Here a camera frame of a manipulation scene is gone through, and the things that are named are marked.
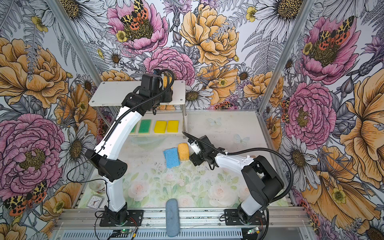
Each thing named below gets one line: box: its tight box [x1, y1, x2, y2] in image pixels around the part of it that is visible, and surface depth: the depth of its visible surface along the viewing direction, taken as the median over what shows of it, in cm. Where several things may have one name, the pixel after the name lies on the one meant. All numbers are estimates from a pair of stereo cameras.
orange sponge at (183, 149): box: [178, 142, 190, 161], surface depth 97 cm
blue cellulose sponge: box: [163, 147, 181, 169], surface depth 95 cm
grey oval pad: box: [165, 198, 180, 238], surface depth 74 cm
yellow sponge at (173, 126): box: [167, 120, 180, 133], surface depth 104 cm
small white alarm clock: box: [86, 195, 104, 210], surface depth 79 cm
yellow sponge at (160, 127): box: [154, 120, 167, 134], surface depth 104 cm
